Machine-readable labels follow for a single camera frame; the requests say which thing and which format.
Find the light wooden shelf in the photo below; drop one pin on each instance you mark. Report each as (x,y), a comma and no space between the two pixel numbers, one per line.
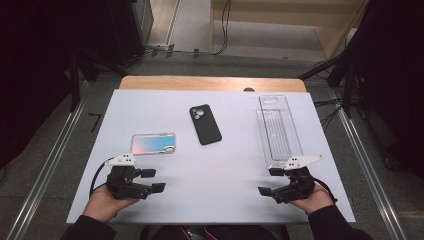
(283,13)

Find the white board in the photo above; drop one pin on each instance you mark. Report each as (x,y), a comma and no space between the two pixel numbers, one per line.
(216,186)

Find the clear plastic tray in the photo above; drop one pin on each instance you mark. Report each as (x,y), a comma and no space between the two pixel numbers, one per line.
(280,133)

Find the dark cabinet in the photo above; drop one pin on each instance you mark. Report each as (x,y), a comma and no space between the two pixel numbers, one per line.
(126,26)

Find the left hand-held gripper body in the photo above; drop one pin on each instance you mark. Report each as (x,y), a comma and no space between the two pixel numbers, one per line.
(121,181)

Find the black metal stand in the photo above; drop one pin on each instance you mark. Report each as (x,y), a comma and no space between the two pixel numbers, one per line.
(348,86)
(74,86)

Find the black phone case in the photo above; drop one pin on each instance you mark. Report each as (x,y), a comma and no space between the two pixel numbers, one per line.
(206,130)

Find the aluminium floor rail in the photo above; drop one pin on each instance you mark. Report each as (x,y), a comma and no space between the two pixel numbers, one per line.
(47,173)
(370,173)

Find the iridescent phone case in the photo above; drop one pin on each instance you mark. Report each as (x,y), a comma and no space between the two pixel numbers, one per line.
(153,144)

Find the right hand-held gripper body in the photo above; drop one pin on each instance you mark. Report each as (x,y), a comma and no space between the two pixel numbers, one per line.
(300,185)

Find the person's right hand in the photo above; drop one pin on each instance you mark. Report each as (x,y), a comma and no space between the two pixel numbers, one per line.
(316,201)

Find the wooden table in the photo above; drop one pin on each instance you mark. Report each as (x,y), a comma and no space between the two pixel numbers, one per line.
(200,83)

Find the person's left hand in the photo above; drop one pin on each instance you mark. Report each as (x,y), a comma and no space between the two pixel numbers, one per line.
(100,205)

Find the dark curtain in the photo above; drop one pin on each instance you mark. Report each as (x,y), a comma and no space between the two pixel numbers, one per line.
(33,66)
(393,66)

